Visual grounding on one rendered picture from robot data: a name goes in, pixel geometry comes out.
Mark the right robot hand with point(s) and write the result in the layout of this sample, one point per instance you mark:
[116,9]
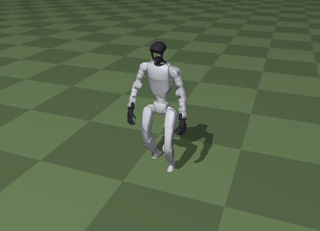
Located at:
[130,114]

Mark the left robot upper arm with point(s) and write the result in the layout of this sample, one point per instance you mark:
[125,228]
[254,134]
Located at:
[175,73]

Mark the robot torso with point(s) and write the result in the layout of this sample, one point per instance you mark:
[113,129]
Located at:
[160,83]

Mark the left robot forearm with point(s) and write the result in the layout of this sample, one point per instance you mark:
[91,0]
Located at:
[182,104]

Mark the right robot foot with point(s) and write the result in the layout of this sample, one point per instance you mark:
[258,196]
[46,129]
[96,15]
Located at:
[156,155]

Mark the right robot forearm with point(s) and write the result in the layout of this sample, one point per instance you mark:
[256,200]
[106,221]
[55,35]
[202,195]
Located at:
[133,95]

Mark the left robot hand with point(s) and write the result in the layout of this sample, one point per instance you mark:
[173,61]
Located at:
[182,125]

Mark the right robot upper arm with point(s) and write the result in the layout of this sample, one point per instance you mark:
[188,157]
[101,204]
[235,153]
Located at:
[140,75]

